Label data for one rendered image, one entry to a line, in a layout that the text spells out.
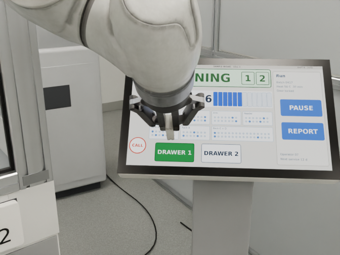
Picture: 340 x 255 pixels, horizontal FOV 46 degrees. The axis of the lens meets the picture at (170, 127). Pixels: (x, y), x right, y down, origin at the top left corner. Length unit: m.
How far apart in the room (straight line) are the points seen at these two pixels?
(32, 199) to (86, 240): 1.44
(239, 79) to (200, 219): 0.39
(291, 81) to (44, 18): 0.69
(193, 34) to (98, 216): 2.22
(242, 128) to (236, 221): 0.28
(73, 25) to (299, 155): 0.65
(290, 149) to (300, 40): 0.83
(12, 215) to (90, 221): 1.62
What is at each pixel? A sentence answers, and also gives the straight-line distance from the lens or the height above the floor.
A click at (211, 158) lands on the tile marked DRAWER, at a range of 0.95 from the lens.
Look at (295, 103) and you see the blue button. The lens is 1.03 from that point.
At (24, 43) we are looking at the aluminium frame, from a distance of 0.89.
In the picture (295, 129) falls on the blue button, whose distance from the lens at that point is 1.00.
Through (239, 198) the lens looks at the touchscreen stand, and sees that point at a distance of 1.10.
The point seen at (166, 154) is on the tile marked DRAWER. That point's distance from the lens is 0.96.
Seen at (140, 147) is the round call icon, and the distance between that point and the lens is 0.97.
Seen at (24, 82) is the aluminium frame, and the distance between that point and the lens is 0.90.
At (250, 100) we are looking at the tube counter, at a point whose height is 1.11.
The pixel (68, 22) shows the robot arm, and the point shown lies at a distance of 0.51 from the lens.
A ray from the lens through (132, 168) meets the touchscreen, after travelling 0.95.
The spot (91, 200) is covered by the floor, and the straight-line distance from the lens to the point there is 2.78.
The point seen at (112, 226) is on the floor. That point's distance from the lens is 2.50.
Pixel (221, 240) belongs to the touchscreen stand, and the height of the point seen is 0.71.
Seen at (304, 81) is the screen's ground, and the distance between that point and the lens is 1.06.
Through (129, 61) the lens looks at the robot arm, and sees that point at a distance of 0.47.
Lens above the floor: 1.39
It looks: 20 degrees down
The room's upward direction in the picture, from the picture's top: straight up
